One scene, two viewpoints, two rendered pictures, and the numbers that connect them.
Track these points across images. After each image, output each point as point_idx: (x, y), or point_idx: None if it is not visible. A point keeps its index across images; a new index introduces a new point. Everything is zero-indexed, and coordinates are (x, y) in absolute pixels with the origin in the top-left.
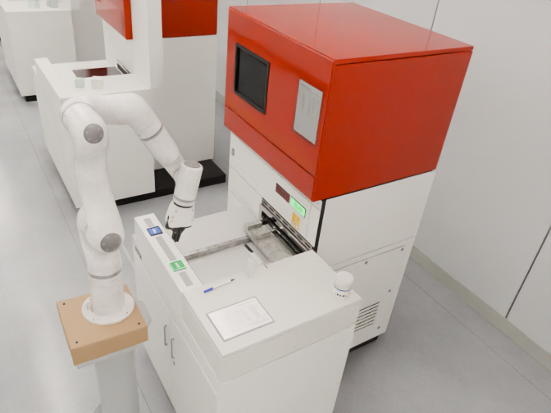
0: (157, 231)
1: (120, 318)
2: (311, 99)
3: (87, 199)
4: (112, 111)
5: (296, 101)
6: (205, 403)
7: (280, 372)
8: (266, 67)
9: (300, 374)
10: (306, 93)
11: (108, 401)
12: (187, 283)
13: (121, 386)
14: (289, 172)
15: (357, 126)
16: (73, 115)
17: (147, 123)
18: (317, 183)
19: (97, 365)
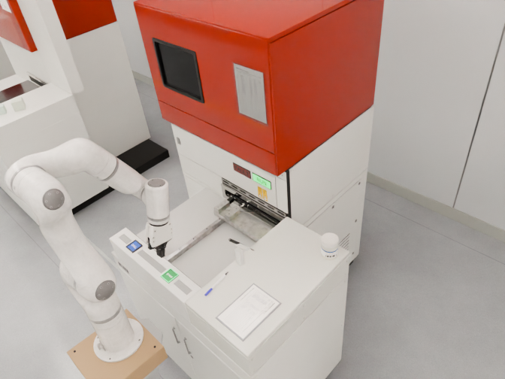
0: (136, 246)
1: (135, 347)
2: (251, 81)
3: (67, 259)
4: (62, 165)
5: (235, 85)
6: None
7: (296, 341)
8: (192, 57)
9: (312, 334)
10: (244, 77)
11: None
12: (185, 290)
13: None
14: (246, 153)
15: (300, 93)
16: (24, 186)
17: (102, 164)
18: (278, 159)
19: None
